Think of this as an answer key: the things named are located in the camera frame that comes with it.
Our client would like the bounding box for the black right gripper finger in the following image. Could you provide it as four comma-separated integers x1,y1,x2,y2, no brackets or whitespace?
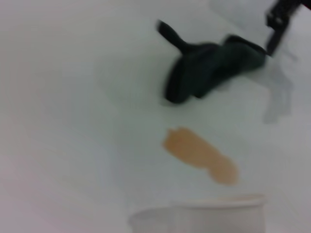
265,4,292,58

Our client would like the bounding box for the brown water stain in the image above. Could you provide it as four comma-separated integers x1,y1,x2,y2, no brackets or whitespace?
162,126,240,187

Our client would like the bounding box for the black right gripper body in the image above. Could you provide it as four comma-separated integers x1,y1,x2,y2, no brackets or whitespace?
273,0,311,12

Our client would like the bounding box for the white cup with brown liquid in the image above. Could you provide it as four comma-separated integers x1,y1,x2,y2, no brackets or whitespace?
127,193,268,233

